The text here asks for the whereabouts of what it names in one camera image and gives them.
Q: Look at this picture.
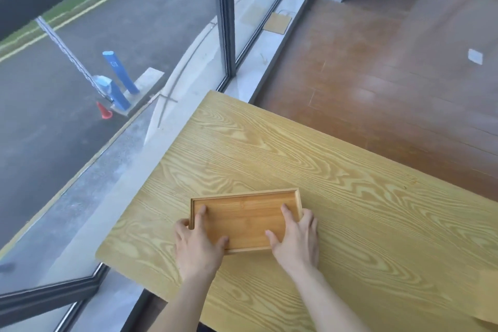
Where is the person's right forearm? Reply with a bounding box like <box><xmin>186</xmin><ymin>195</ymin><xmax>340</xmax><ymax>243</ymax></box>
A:
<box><xmin>284</xmin><ymin>259</ymin><xmax>370</xmax><ymax>332</ymax></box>

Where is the person's left hand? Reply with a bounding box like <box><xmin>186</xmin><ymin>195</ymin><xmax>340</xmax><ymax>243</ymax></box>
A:
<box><xmin>174</xmin><ymin>205</ymin><xmax>230</xmax><ymax>281</ymax></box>

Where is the blue barrier gate machine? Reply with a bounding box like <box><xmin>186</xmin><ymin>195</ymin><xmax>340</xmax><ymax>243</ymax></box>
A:
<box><xmin>92</xmin><ymin>75</ymin><xmax>132</xmax><ymax>112</ymax></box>

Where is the brown paper bag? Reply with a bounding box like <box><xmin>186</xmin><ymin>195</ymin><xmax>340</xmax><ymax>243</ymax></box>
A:
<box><xmin>263</xmin><ymin>10</ymin><xmax>294</xmax><ymax>35</ymax></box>

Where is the person's right hand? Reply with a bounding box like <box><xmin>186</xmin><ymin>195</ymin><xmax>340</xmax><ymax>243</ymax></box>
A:
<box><xmin>265</xmin><ymin>204</ymin><xmax>320</xmax><ymax>275</ymax></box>

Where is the dark window frame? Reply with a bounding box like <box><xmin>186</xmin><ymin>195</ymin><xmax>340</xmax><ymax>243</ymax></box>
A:
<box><xmin>0</xmin><ymin>0</ymin><xmax>320</xmax><ymax>317</ymax></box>

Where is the blue barrier gate post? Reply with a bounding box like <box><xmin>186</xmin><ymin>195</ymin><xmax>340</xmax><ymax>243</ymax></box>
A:
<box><xmin>102</xmin><ymin>51</ymin><xmax>140</xmax><ymax>95</ymax></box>

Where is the wooden table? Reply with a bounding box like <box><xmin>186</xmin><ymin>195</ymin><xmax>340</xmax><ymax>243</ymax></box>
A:
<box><xmin>95</xmin><ymin>90</ymin><xmax>498</xmax><ymax>332</ymax></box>

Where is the small wooden tray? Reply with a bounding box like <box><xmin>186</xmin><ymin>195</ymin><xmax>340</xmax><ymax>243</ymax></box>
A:
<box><xmin>189</xmin><ymin>188</ymin><xmax>304</xmax><ymax>254</ymax></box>

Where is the person's left forearm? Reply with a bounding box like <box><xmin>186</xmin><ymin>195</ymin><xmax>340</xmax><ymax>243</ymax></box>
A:
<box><xmin>148</xmin><ymin>268</ymin><xmax>221</xmax><ymax>332</ymax></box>

